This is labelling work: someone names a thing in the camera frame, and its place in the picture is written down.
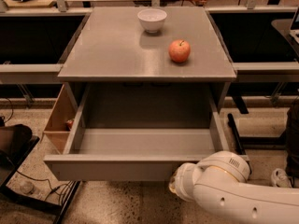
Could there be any grey top drawer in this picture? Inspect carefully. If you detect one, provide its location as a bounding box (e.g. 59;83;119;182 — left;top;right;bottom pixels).
44;83;228;181

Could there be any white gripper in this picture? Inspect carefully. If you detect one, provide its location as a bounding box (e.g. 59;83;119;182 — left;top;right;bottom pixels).
168;171;181;197

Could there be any black floor cable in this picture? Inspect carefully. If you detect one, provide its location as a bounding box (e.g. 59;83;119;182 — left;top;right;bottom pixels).
15;170;74;203

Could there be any grey drawer cabinet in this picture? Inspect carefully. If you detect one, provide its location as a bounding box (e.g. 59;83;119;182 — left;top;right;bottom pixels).
57;6;237;129

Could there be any red item in box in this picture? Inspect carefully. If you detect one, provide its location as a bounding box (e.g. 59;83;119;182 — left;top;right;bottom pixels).
65;119;74;130

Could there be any black metal stand base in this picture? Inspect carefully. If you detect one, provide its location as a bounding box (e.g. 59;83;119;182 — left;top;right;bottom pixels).
227;95;288;157

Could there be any white orange sneaker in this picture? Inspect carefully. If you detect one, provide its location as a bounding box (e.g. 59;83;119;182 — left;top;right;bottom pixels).
271;168;292;188

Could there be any white ceramic bowl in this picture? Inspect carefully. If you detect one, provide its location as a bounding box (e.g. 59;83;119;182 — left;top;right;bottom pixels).
137;8;167;33

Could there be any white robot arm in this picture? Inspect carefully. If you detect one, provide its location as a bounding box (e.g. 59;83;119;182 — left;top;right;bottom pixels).
169;151;299;224

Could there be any red apple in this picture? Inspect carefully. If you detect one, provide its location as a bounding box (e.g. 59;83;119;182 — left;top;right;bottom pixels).
168;39;191;63

